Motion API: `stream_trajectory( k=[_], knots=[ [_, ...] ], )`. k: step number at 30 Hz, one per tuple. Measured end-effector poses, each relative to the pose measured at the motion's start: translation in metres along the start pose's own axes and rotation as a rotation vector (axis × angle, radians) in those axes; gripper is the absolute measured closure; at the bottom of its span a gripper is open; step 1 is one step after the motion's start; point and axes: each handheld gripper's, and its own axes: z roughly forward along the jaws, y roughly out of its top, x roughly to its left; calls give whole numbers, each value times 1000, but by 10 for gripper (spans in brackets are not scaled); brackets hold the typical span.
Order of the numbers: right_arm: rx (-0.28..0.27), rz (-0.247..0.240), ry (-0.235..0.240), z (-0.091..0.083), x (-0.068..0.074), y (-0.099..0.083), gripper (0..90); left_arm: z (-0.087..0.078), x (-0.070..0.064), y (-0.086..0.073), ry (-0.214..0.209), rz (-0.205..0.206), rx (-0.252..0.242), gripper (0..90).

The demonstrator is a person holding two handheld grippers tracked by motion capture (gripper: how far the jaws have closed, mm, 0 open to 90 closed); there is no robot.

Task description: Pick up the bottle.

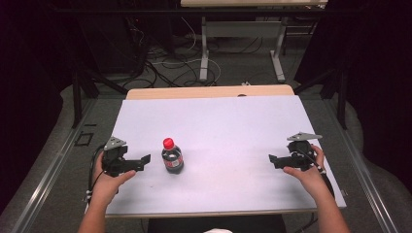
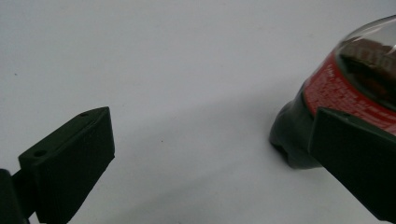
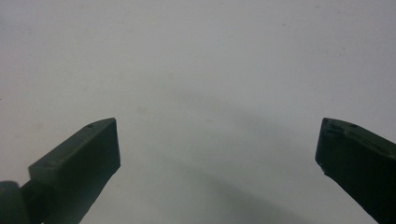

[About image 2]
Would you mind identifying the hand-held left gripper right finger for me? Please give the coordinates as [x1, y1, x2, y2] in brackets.
[308, 106, 396, 224]

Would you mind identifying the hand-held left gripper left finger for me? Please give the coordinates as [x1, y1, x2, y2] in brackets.
[11, 106, 116, 224]

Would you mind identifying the cola bottle with red label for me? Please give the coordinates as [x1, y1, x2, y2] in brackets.
[269, 14, 396, 170]

